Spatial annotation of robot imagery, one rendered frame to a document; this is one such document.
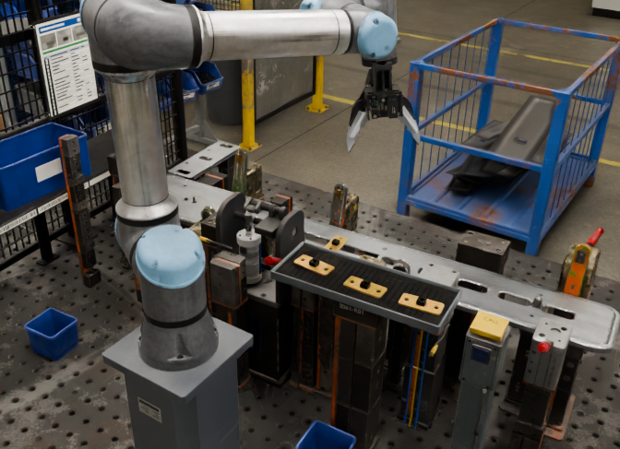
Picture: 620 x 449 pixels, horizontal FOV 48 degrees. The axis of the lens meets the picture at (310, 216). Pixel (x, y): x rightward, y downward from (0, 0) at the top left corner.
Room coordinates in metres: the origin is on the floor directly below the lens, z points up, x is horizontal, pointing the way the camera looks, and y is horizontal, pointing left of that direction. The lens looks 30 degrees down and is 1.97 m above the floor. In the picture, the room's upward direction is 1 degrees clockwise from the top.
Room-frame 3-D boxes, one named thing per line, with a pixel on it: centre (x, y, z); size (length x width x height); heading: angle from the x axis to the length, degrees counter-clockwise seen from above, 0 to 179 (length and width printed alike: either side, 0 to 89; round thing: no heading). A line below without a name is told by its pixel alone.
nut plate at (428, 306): (1.09, -0.22, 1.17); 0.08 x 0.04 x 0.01; 66
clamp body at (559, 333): (1.14, -0.51, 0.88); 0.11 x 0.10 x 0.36; 152
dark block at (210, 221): (1.48, 0.23, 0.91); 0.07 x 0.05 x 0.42; 152
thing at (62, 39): (2.13, 0.78, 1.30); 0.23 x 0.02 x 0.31; 152
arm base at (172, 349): (1.03, 0.25, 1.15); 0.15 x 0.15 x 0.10
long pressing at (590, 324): (1.56, -0.09, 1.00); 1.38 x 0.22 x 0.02; 62
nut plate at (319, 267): (1.22, -0.01, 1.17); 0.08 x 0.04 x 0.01; 55
